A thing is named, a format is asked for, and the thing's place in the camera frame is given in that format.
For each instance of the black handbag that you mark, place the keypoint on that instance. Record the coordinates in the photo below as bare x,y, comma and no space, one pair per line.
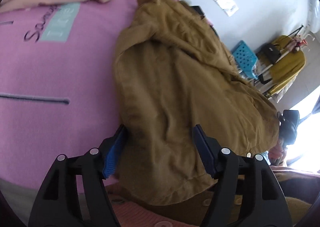
271,53

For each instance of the pink bed blanket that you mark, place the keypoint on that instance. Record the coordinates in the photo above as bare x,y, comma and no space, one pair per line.
58,92

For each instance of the mustard brown jacket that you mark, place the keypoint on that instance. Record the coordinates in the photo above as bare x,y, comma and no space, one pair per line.
173,72

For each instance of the black garment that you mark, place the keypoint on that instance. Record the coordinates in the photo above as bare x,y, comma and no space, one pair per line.
201,14

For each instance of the salmon pink knit sweater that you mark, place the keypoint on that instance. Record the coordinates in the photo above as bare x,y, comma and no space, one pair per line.
300,189

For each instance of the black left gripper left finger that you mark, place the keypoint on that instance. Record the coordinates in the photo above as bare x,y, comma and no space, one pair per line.
57,202

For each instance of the yellow hanging coat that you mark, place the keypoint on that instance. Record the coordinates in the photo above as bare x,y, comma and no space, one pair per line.
273,78

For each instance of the blue plastic basket rack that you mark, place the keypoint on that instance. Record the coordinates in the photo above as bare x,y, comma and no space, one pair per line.
246,60

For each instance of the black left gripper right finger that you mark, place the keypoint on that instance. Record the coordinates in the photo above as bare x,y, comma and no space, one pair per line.
247,192

